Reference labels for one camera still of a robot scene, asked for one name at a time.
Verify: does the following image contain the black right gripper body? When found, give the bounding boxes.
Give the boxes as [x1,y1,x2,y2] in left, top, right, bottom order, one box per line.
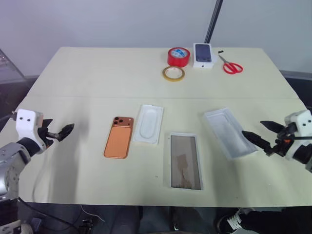
[265,122,297,157]

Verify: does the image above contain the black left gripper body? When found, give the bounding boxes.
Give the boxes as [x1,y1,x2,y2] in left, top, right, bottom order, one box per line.
[37,125,61,148]

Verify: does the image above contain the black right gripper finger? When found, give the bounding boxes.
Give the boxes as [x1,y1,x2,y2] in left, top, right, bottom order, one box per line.
[241,130,271,152]
[259,120,285,134]

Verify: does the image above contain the white box lid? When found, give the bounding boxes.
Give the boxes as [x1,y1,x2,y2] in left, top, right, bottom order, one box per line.
[202,107,259,160]

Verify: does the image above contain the white box base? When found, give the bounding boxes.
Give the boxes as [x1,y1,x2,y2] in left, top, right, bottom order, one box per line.
[168,132,204,191]

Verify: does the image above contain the white box with phone picture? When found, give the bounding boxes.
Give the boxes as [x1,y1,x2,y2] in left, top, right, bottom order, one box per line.
[193,42,218,72]

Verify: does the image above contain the orange smartphone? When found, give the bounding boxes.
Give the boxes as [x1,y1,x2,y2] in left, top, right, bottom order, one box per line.
[103,116,135,159]

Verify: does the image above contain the black trouser leg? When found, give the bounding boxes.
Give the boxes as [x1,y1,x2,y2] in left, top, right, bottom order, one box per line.
[240,210,312,234]

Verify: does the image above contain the white moulded insert tray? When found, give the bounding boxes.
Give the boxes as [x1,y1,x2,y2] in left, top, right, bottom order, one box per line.
[132,104,165,146]

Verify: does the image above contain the black and white sneaker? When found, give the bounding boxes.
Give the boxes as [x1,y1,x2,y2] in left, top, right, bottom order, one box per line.
[215,208,254,234]

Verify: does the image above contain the yellow tape roll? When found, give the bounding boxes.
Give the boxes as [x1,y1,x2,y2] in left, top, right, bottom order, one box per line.
[162,65,186,82]

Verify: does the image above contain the red tape roll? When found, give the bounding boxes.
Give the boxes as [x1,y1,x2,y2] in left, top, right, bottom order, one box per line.
[167,47,191,67]

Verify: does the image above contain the black metal pole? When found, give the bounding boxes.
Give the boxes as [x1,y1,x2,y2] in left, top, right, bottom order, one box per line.
[204,0,224,44]

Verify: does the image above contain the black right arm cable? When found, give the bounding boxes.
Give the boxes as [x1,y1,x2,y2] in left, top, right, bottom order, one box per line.
[280,136,312,143]

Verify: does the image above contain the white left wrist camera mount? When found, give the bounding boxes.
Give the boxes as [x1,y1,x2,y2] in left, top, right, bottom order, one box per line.
[15,109,47,150]

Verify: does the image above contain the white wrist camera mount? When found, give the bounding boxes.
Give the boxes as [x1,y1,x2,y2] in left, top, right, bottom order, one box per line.
[284,110,312,161]
[15,109,47,150]

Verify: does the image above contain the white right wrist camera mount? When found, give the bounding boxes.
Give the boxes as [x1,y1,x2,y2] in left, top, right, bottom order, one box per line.
[284,110,312,161]

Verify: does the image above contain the red handled scissors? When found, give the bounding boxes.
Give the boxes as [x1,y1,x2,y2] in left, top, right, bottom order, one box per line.
[217,54,244,75]

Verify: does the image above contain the black floor cable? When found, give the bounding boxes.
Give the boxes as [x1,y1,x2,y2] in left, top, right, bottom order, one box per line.
[17,196,82,229]

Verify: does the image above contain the thin white floor cable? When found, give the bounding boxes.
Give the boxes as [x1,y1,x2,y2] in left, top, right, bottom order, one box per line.
[79,204,106,223]

